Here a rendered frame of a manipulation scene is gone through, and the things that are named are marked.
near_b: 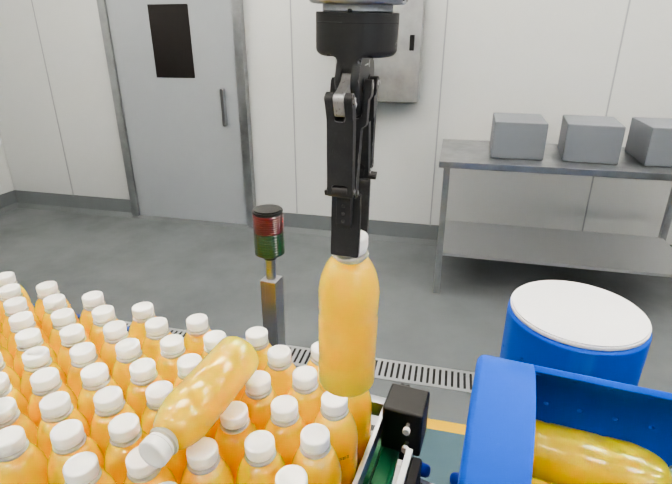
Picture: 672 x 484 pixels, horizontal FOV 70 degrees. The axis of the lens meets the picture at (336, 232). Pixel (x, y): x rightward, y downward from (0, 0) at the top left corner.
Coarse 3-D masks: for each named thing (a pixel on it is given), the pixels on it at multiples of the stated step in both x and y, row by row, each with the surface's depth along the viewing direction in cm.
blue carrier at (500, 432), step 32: (480, 384) 53; (512, 384) 53; (544, 384) 64; (576, 384) 61; (608, 384) 57; (480, 416) 49; (512, 416) 49; (544, 416) 68; (576, 416) 66; (608, 416) 64; (640, 416) 62; (480, 448) 47; (512, 448) 47; (480, 480) 46; (512, 480) 46
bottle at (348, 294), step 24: (336, 264) 53; (360, 264) 53; (336, 288) 52; (360, 288) 52; (336, 312) 53; (360, 312) 53; (336, 336) 54; (360, 336) 54; (336, 360) 56; (360, 360) 56; (336, 384) 57; (360, 384) 57
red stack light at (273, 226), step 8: (256, 216) 97; (280, 216) 98; (256, 224) 98; (264, 224) 97; (272, 224) 97; (280, 224) 98; (256, 232) 98; (264, 232) 97; (272, 232) 98; (280, 232) 99
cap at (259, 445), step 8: (256, 432) 63; (264, 432) 63; (248, 440) 62; (256, 440) 62; (264, 440) 62; (272, 440) 62; (248, 448) 61; (256, 448) 61; (264, 448) 61; (272, 448) 62; (248, 456) 61; (256, 456) 61; (264, 456) 61
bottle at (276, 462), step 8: (272, 456) 62; (280, 456) 64; (240, 464) 63; (248, 464) 62; (256, 464) 61; (264, 464) 61; (272, 464) 62; (280, 464) 63; (240, 472) 62; (248, 472) 62; (256, 472) 61; (264, 472) 61; (272, 472) 62; (240, 480) 62; (248, 480) 61; (256, 480) 61; (264, 480) 61; (272, 480) 62
